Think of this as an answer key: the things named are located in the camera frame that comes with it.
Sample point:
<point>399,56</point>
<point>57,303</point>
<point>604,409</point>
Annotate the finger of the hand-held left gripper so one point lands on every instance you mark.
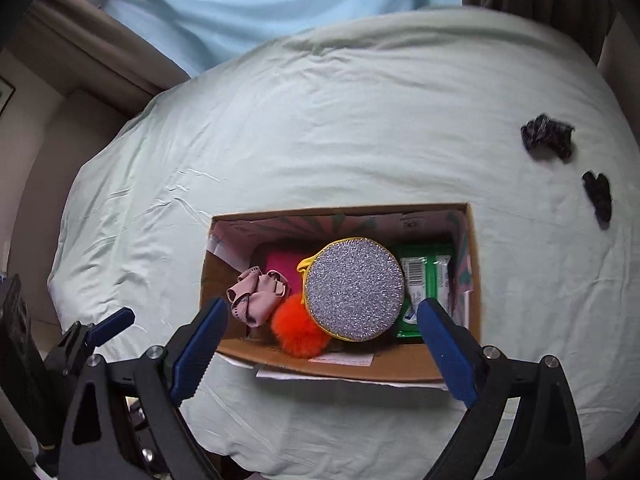
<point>72,345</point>
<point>114,325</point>

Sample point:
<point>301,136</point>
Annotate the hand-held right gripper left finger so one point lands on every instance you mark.
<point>200,355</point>

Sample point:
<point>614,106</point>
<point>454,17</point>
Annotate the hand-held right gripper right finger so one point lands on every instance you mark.
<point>447,355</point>

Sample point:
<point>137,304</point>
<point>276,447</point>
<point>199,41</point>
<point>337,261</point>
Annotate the pink scrunchie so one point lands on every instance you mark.
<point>255,295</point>

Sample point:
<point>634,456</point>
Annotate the green tissue packet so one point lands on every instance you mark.
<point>425,270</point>

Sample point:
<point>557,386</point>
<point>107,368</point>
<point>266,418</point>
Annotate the patterned cardboard box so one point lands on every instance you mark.
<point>350,362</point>

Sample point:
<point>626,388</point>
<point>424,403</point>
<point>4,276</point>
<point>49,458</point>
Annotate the orange fluffy pompom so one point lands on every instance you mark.
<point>295,327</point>

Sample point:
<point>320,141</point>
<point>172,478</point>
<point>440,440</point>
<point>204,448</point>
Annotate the round glitter pouch yellow rim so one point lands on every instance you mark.
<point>355,290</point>

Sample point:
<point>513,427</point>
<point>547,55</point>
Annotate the pink fabric pouch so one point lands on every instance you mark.
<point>282,265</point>

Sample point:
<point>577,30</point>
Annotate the beige padded headboard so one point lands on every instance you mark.
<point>35,200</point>

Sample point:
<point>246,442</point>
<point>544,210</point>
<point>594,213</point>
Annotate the black scrunchie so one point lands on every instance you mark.
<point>599,195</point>

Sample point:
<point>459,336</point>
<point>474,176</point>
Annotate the dark patterned scrunchie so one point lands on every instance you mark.
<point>546,136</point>

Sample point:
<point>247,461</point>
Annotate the light blue hanging cloth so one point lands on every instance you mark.
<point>260,5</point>

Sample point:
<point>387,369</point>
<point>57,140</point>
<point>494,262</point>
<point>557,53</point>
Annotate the framed wall poster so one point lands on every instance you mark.
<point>5,95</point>

